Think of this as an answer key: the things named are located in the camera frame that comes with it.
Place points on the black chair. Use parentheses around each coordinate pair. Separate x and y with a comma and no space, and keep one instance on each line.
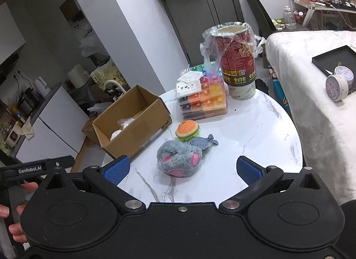
(258,16)

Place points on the pile of white plastic bags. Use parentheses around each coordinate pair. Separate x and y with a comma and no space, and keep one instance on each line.
(91,47)

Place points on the white floor cabinet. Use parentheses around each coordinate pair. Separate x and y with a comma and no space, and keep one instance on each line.
(55,119)

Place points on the white air fryer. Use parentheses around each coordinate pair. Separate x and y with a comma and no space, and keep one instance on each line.
(78,76)

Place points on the black tray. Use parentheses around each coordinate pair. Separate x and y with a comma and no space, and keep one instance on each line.
(333,55)

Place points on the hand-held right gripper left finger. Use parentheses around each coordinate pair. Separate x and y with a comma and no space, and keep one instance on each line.
(116,170)

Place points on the clear plastic jar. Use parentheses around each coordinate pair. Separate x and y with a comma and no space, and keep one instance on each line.
(289,19)

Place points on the yellow printed bag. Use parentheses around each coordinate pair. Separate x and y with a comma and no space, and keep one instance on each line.
(108,74)

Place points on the white wall cabinet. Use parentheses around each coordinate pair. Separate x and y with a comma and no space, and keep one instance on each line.
(11,33)

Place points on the white card packet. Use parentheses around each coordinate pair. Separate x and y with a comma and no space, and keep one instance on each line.
(189,82)

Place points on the blue knitted fish toy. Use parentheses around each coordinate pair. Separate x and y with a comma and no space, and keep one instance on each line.
(201,143)

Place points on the grey door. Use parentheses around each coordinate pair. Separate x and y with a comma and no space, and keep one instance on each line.
(200,25)

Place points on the white kettle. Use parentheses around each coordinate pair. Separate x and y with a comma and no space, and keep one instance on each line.
(41,87)

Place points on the white desk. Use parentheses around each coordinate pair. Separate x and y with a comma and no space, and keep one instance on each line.
(319,4)

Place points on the round lavender tin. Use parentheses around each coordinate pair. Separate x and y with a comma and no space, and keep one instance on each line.
(345,72)
(335,87)

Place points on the grey pink plush toy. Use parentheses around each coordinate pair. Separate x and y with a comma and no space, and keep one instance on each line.
(178,158)

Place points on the small brown cardboard box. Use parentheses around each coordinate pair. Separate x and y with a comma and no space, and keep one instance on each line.
(89,133)

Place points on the white plastic bag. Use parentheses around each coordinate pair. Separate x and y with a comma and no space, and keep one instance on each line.
(97,107)

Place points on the burger plush toy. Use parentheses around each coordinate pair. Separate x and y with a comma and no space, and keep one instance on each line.
(187,130)

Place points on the white cloth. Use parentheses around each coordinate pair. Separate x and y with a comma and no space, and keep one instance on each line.
(116,135)

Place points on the stack of colourful bead boxes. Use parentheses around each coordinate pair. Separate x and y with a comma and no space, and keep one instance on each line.
(205,106)

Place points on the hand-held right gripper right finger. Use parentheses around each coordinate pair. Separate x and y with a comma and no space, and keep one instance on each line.
(249,171)

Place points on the person's left hand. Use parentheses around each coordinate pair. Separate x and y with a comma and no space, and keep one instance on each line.
(19,220)

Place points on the clear plastic liner bag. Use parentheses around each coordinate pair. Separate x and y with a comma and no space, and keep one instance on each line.
(207,44)

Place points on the white metal rack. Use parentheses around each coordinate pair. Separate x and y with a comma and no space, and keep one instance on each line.
(112,81)

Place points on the red paper bucket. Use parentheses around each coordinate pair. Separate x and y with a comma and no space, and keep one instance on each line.
(239,64)

